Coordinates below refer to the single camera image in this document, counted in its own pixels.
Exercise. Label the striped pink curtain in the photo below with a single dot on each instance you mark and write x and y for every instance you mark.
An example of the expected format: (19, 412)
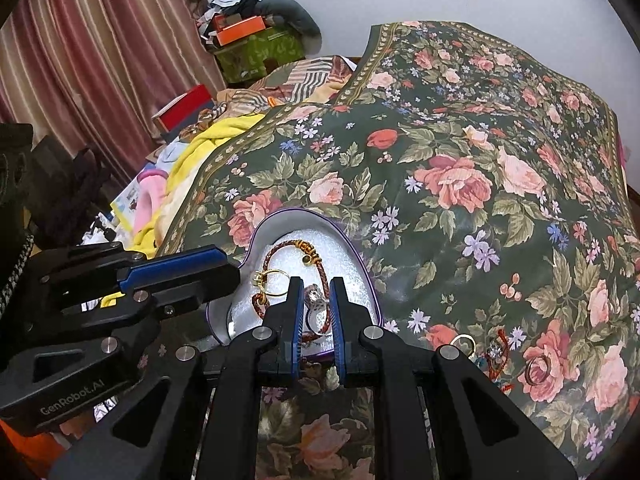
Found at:
(94, 72)

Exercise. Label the green cardboard box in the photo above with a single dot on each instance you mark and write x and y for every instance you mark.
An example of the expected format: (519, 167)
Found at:
(257, 55)

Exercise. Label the orange shoe box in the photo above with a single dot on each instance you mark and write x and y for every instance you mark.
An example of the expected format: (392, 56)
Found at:
(240, 30)

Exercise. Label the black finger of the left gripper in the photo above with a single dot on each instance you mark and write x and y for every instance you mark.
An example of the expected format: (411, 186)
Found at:
(165, 304)

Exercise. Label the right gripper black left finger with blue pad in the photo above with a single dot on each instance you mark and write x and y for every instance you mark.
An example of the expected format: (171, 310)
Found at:
(264, 356)

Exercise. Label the red white box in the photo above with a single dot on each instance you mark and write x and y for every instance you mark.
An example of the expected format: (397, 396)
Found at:
(181, 106)

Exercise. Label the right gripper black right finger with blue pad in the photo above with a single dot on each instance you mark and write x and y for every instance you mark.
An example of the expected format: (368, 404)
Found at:
(368, 356)

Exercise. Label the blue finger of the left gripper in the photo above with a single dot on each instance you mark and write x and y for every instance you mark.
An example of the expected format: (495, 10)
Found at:
(208, 266)

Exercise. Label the striped patchwork quilt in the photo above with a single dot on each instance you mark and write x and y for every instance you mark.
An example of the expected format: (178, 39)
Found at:
(314, 81)

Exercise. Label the floral green bedspread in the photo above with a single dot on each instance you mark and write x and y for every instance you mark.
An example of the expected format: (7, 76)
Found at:
(484, 193)

